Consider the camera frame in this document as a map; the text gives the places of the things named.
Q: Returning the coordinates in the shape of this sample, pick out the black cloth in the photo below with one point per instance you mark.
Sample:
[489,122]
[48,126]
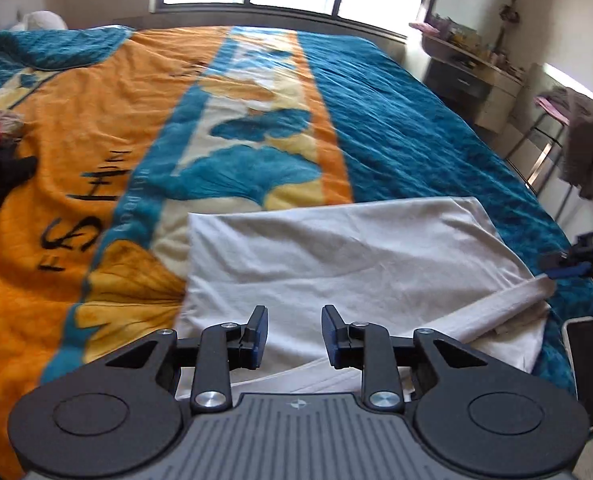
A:
[1,180]

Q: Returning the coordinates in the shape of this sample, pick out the dark tall ornament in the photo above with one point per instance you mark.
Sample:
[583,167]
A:
[506,25]

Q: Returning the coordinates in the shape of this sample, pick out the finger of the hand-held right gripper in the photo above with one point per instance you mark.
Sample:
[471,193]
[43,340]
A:
[551,261]
[569,271]

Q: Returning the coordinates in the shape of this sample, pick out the pink tray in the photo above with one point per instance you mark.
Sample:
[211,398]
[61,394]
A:
[421,25]

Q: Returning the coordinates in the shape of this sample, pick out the tan crumpled cloth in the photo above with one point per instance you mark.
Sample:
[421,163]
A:
[10,122]

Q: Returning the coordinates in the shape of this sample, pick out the beige t-shirt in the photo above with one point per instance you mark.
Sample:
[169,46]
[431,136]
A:
[351,260]

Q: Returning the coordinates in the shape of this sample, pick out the pink cloth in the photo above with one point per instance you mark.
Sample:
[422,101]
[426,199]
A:
[551,107]

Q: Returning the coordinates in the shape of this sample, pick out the cream dressing table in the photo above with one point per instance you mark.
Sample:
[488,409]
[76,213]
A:
[491,90]

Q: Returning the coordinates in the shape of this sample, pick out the teal and orange printed blanket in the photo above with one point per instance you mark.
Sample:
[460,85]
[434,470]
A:
[401,135]

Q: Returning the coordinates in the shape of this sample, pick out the brown garment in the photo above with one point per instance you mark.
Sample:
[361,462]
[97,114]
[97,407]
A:
[586,145]

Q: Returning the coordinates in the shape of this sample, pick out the row of cosmetic bottles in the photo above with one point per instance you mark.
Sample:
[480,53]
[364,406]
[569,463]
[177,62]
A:
[466,40]

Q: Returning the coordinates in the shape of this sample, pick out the white pillow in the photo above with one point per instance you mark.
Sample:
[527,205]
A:
[41,20]

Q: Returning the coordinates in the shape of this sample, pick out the white case smartphone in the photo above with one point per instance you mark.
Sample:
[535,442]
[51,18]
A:
[584,370]

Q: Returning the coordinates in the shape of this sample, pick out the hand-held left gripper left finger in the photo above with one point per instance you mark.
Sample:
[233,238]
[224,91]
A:
[262,334]

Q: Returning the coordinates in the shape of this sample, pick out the black metal chair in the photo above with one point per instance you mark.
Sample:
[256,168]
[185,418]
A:
[539,160]

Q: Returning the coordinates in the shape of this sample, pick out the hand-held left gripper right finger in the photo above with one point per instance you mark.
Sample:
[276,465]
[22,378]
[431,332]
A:
[329,336]

